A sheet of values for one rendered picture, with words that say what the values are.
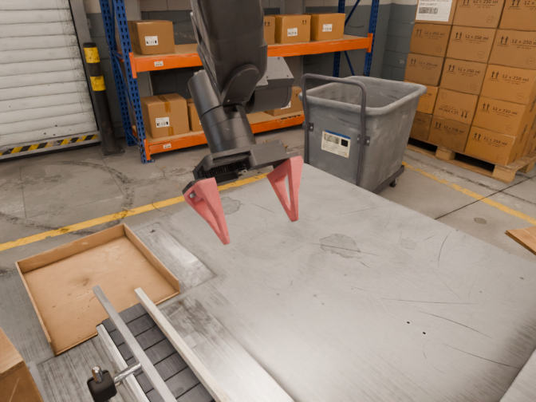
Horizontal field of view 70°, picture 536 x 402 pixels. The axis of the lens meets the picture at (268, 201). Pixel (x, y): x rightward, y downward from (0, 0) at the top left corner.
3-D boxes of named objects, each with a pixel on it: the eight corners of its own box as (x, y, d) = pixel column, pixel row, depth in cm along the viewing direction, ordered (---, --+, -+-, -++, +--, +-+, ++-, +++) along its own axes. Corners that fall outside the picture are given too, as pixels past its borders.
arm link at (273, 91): (203, 6, 40) (234, 71, 38) (292, 5, 46) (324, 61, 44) (185, 82, 51) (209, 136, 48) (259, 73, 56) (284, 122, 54)
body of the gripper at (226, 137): (287, 152, 47) (267, 96, 47) (210, 170, 42) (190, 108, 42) (265, 168, 52) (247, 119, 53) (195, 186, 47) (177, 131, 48)
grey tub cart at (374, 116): (343, 164, 348) (355, 53, 301) (411, 184, 313) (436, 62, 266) (285, 202, 288) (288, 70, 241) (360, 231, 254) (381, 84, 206)
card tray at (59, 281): (180, 293, 85) (178, 279, 83) (54, 357, 70) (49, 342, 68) (126, 234, 105) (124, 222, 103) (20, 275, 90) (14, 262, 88)
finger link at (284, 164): (323, 210, 47) (297, 139, 47) (274, 227, 43) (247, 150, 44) (296, 221, 53) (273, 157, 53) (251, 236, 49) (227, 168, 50)
